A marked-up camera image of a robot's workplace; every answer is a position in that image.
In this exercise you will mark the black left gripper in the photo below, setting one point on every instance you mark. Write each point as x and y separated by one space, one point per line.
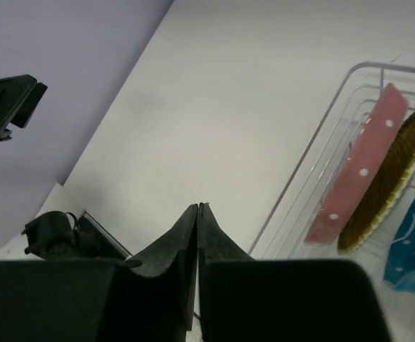
19 97

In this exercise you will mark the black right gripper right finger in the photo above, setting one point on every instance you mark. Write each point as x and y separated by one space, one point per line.
243 299

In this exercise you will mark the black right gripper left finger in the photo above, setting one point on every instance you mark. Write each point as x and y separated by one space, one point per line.
151 297

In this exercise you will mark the pink polka dot plate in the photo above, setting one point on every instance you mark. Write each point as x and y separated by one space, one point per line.
360 167

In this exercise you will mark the round woven bamboo plate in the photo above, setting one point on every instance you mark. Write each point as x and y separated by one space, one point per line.
384 192

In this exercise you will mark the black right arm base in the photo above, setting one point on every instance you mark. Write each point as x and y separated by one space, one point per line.
63 235

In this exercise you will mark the white wire dish rack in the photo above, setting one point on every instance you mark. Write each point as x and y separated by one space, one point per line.
284 230

